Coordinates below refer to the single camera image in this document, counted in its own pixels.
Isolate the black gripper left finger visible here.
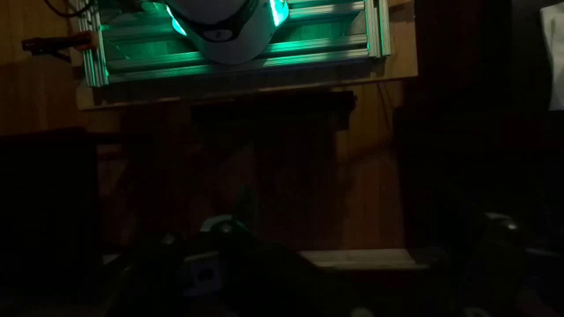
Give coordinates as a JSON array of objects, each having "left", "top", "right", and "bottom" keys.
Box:
[{"left": 191, "top": 214, "right": 297, "bottom": 317}]

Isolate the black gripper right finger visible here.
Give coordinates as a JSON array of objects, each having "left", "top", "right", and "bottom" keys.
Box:
[{"left": 461, "top": 210, "right": 535, "bottom": 317}]

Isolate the dark wooden cabinet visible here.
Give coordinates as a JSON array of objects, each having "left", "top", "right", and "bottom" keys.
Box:
[{"left": 122, "top": 89, "right": 360, "bottom": 252}]

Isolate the white cloth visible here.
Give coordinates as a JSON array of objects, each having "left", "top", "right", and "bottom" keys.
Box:
[{"left": 540, "top": 2, "right": 564, "bottom": 113}]

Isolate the aluminium mounting frame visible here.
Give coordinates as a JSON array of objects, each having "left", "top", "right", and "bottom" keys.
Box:
[{"left": 80, "top": 0, "right": 394, "bottom": 90}]

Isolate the black cable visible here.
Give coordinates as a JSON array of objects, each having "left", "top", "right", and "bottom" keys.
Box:
[{"left": 43, "top": 0, "right": 98, "bottom": 20}]

